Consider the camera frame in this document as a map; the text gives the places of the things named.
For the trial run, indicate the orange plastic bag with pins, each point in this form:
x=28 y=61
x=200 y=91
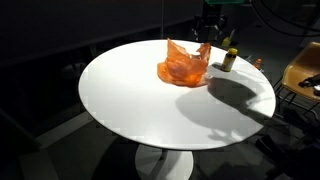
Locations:
x=183 y=68

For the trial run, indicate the yellow cap pill bottle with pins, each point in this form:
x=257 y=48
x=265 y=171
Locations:
x=228 y=61

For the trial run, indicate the yellow spray bottle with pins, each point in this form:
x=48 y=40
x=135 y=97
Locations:
x=227 y=41

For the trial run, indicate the small orange bottle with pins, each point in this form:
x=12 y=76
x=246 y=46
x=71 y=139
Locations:
x=258 y=64

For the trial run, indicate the thin vertical pole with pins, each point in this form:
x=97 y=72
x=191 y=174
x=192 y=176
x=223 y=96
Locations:
x=162 y=18

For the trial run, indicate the tan plastic chair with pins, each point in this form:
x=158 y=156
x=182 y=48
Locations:
x=301 y=71

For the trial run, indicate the black object on chair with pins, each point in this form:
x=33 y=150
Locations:
x=310 y=81

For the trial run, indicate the white table pedestal base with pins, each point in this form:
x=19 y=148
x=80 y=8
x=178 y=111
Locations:
x=165 y=165

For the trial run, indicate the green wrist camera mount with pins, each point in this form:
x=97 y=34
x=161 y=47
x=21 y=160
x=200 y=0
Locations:
x=226 y=1

